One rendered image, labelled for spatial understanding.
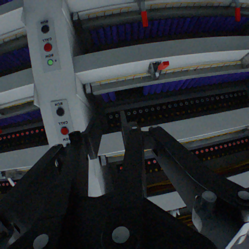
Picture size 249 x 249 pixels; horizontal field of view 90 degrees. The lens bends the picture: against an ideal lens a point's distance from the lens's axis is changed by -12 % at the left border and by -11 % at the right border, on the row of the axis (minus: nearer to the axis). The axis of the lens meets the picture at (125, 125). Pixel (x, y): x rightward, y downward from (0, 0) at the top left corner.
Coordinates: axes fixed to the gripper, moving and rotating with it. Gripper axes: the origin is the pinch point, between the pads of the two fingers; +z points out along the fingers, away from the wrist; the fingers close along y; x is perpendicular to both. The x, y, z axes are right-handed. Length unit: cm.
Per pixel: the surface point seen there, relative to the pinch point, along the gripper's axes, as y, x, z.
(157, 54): 11.9, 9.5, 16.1
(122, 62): 3.9, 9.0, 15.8
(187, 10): 25.0, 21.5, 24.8
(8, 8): -20.8, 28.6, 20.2
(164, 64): 10.9, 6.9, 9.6
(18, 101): -24.5, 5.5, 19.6
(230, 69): 33.4, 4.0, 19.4
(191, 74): 21.5, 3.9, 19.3
